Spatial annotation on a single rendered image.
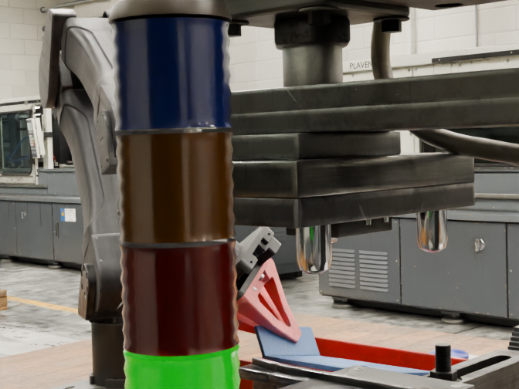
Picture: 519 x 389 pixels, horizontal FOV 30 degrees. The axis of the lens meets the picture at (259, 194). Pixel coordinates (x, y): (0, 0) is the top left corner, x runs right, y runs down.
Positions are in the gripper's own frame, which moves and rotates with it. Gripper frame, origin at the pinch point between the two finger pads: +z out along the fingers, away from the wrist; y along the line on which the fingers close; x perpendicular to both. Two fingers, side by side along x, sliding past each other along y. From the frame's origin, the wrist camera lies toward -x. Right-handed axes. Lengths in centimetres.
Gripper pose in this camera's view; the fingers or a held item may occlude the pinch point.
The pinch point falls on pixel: (290, 334)
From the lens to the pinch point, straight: 90.8
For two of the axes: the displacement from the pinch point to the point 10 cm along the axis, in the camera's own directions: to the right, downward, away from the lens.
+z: 7.2, 6.9, 1.3
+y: 6.0, -5.2, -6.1
